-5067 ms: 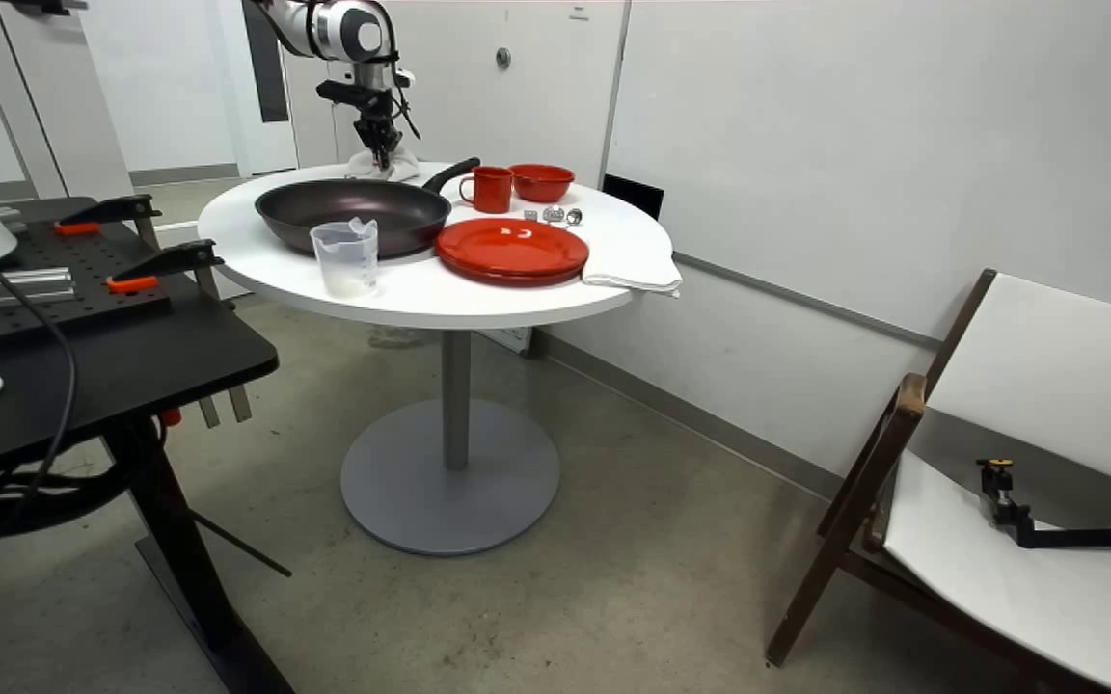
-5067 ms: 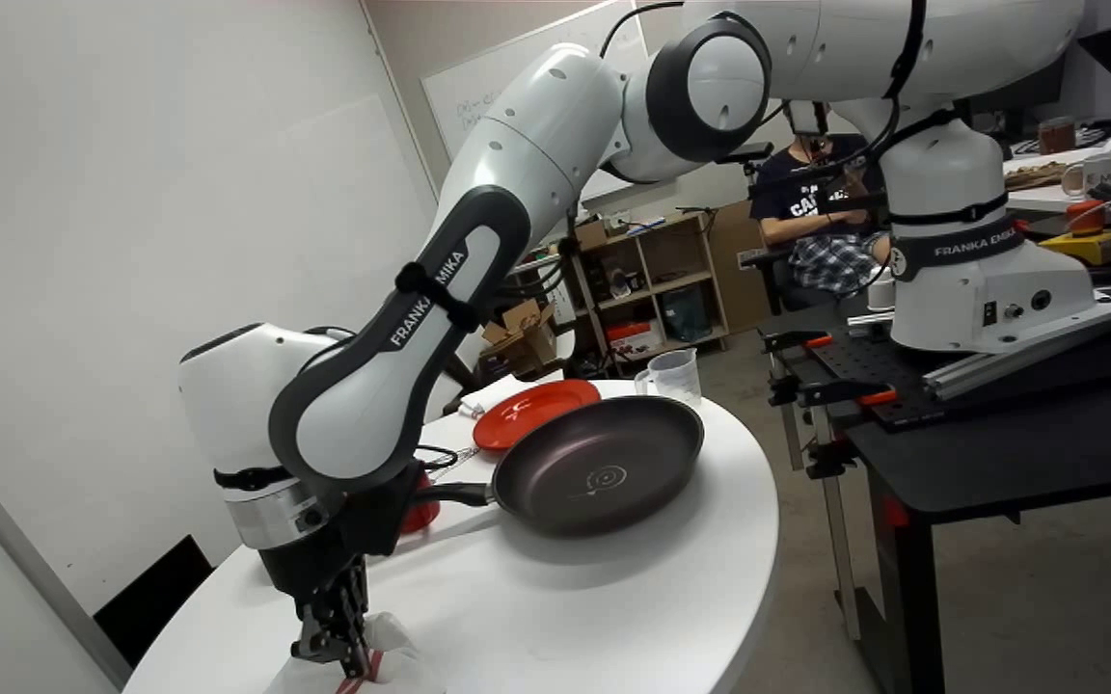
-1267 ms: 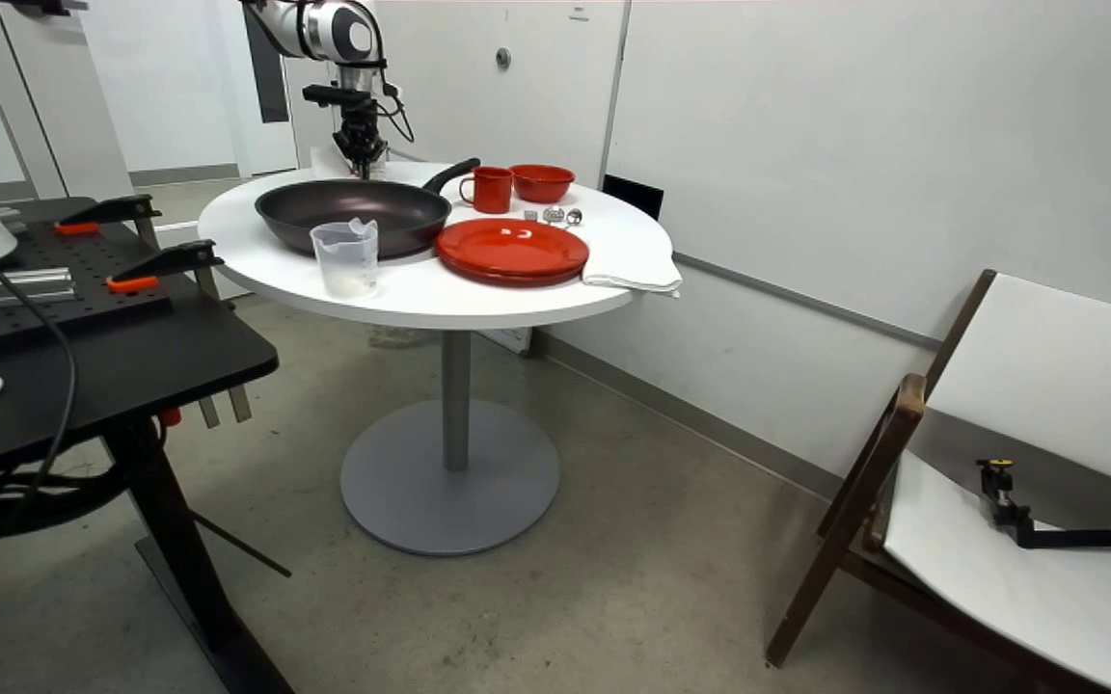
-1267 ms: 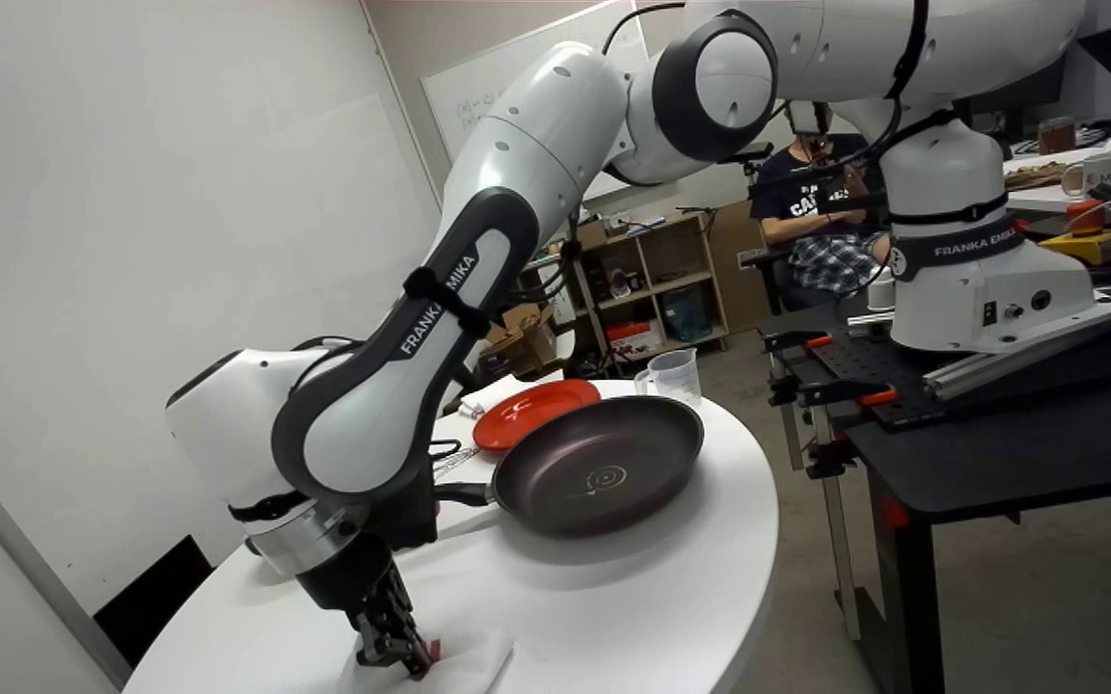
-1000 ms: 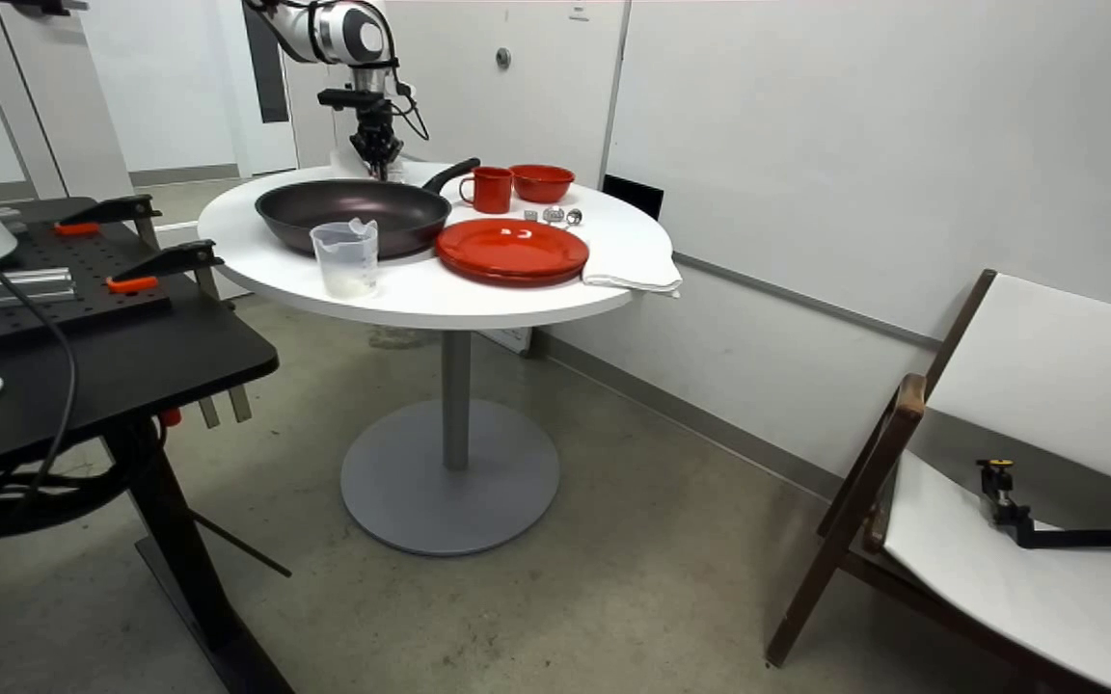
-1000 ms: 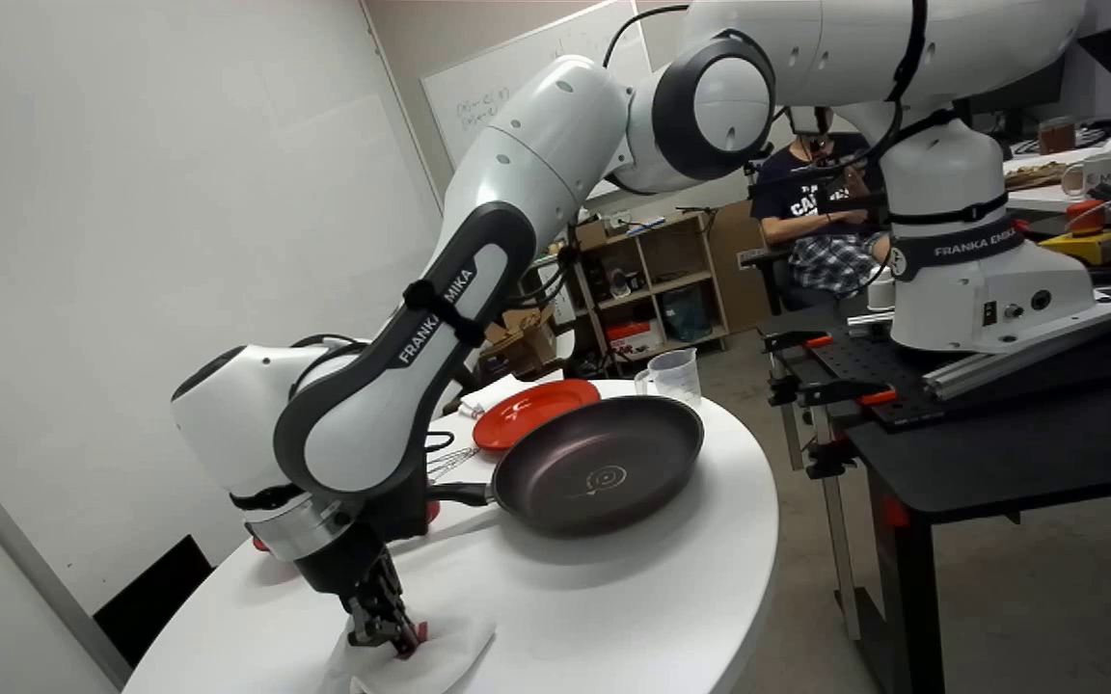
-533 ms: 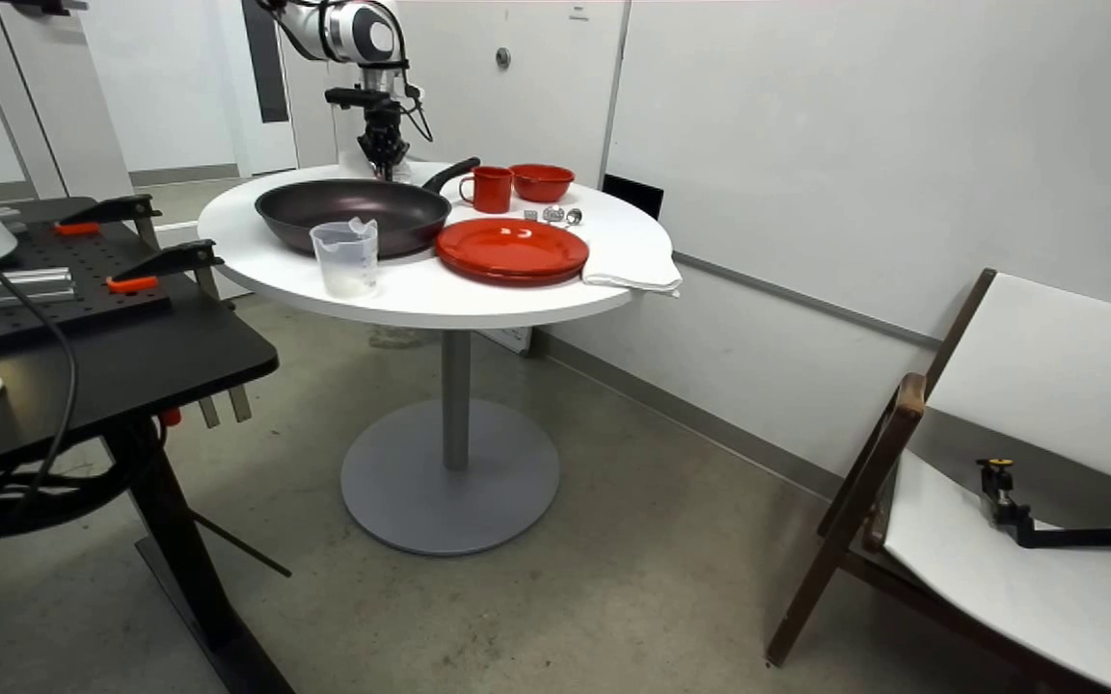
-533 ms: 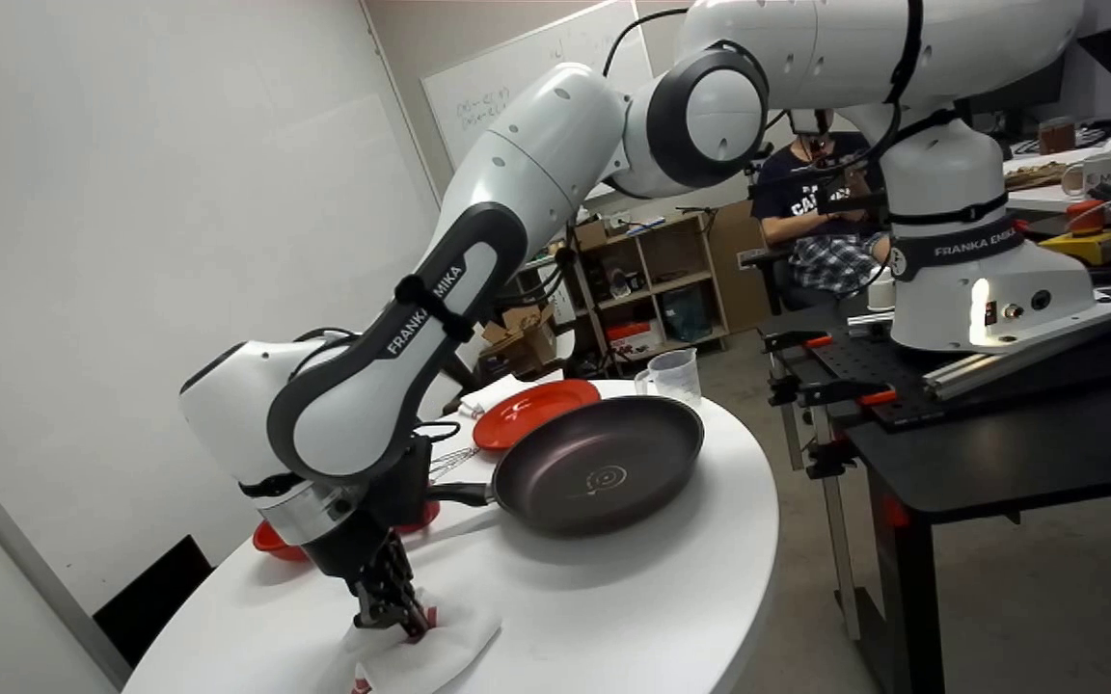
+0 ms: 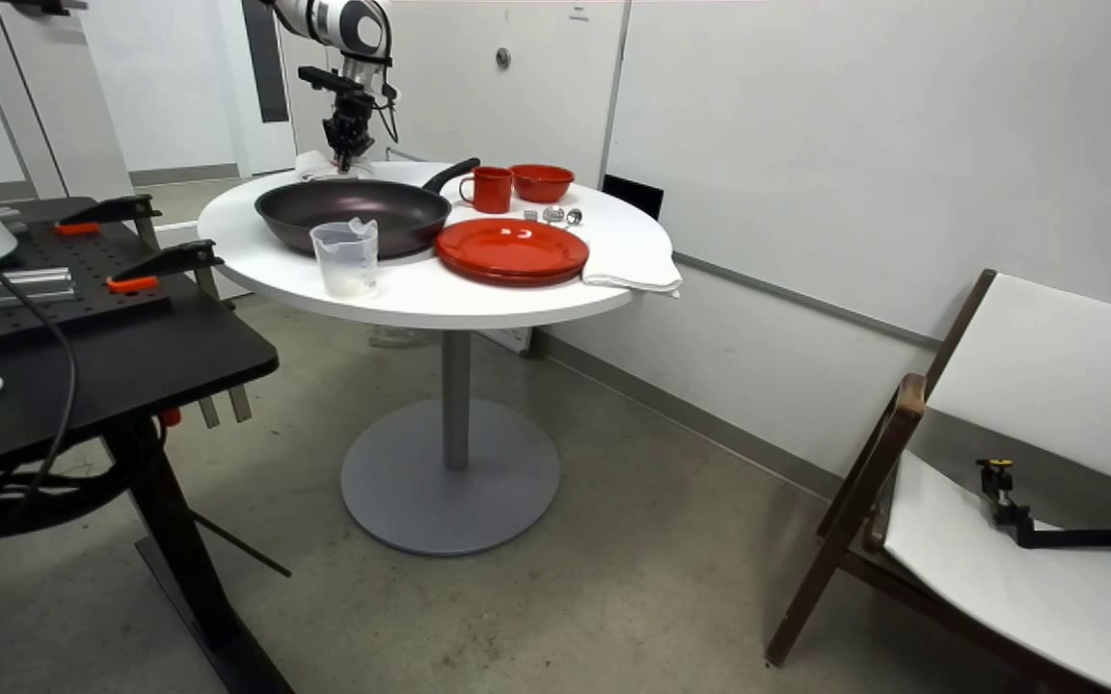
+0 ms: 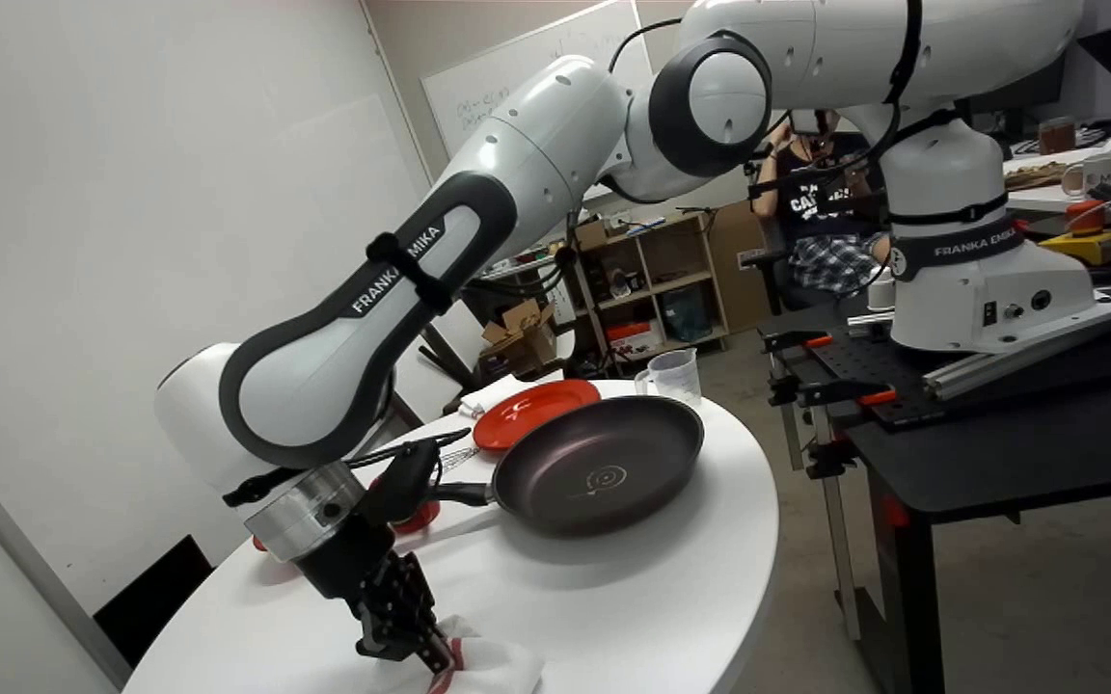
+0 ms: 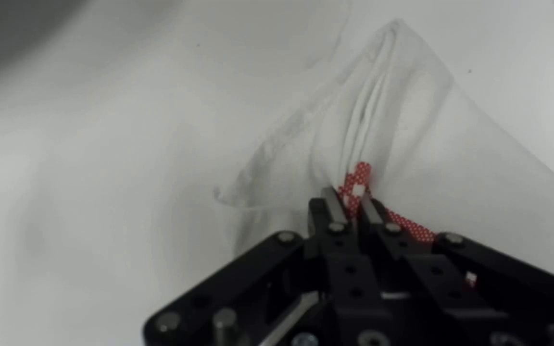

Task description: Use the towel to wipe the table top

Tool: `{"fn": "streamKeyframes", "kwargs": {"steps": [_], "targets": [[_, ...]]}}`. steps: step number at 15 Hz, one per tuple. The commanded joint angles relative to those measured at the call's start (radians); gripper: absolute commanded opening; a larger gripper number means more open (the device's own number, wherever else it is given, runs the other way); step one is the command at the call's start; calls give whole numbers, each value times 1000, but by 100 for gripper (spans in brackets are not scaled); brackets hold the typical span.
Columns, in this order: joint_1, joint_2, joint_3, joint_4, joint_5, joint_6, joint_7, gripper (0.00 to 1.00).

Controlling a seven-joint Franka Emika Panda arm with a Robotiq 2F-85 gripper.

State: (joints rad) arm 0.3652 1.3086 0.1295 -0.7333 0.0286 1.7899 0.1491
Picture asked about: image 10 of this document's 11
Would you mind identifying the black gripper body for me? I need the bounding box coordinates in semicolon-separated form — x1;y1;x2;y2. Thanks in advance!
299;439;446;643

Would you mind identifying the white towel with red stripes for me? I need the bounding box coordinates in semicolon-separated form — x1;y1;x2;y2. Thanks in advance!
428;613;549;694

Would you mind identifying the red mug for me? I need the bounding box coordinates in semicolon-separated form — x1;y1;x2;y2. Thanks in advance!
388;498;446;542

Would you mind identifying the red plate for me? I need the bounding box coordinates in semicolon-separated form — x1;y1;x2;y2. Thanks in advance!
469;377;607;458

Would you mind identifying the black frying pan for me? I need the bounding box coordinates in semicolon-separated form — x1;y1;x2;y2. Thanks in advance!
432;392;711;542

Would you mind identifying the brown cardboard box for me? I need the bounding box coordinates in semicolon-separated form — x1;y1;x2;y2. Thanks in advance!
474;300;563;377

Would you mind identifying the clear plastic measuring cup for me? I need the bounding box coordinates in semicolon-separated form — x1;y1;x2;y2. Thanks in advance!
637;342;706;410

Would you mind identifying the wooden cube shelf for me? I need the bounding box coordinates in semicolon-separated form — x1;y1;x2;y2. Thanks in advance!
565;210;734;362

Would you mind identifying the white whiteboard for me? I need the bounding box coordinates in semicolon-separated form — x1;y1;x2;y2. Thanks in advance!
421;0;648;146

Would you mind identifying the black workbench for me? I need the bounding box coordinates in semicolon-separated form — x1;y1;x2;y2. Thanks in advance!
760;286;1111;694

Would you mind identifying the yellow flat object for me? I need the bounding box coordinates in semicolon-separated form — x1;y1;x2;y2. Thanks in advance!
1037;229;1111;269

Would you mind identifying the round white pedestal table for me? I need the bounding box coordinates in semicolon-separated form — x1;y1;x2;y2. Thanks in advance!
123;377;784;694

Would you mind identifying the black clamp with orange handle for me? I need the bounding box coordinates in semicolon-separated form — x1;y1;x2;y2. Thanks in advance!
762;371;907;610
760;324;844;368

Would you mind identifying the aluminium profile rail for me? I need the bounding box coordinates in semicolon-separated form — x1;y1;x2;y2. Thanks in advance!
923;283;1111;398

